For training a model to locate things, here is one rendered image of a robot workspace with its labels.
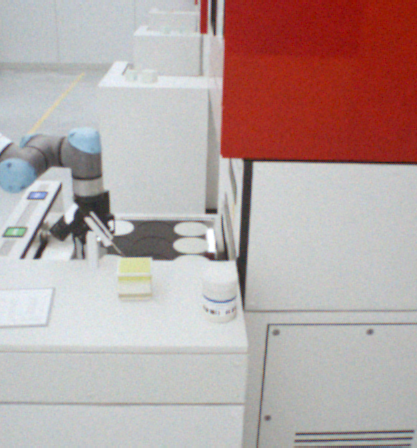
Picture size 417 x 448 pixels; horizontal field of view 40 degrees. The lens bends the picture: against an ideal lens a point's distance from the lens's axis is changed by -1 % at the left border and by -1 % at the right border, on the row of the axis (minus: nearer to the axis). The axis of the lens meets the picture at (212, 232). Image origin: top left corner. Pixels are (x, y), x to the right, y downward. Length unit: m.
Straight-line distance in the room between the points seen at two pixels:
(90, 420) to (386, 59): 0.98
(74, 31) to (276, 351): 8.35
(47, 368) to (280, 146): 0.68
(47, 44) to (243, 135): 8.47
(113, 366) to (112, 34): 8.53
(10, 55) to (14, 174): 8.60
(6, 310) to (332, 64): 0.86
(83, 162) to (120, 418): 0.57
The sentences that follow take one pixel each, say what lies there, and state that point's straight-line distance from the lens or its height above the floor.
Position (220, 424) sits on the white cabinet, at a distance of 1.26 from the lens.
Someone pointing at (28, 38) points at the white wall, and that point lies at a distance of 9.75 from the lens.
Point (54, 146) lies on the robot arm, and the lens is 1.40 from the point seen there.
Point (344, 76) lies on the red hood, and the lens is 1.32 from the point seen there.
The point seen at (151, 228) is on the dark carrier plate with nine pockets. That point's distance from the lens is 1.75.
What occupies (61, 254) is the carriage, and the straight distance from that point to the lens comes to 1.67.
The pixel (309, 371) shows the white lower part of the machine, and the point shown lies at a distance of 1.65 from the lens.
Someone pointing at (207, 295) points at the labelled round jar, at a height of 1.02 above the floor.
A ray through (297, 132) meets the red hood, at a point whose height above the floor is 1.29.
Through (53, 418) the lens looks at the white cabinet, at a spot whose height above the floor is 0.78.
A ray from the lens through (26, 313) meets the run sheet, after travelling 1.26.
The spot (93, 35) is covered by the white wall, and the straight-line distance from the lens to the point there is 9.54.
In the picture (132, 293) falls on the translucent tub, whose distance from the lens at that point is 1.26.
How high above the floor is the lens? 1.64
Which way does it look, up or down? 25 degrees down
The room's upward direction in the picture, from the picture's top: 2 degrees clockwise
